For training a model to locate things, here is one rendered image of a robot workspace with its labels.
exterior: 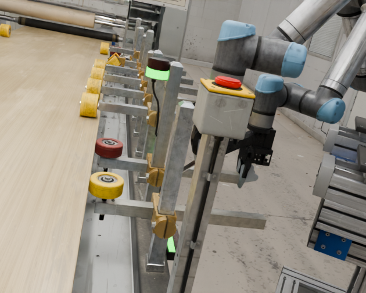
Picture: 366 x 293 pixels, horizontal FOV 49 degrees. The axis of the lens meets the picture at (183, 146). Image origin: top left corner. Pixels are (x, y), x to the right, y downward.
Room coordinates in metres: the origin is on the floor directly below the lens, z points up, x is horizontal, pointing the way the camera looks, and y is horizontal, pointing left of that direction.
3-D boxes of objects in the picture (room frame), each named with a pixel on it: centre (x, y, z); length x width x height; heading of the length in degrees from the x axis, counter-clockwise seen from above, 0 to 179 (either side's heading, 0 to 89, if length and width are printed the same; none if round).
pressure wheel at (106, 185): (0.87, 0.16, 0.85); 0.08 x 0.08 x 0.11
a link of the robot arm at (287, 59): (0.94, -0.17, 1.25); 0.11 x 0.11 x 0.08; 88
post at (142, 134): (1.59, 0.17, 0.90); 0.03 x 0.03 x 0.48; 12
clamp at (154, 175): (1.13, 0.07, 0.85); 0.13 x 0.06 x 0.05; 12
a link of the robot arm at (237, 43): (0.93, -0.07, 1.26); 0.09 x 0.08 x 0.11; 88
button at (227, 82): (0.61, -0.05, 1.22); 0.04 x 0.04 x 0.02
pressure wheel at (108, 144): (1.11, 0.21, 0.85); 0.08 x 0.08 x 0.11
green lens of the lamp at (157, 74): (1.10, 0.11, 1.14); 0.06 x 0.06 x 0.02
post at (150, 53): (1.84, 0.22, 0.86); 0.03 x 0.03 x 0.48; 12
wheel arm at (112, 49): (2.86, 0.42, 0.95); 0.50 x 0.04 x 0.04; 102
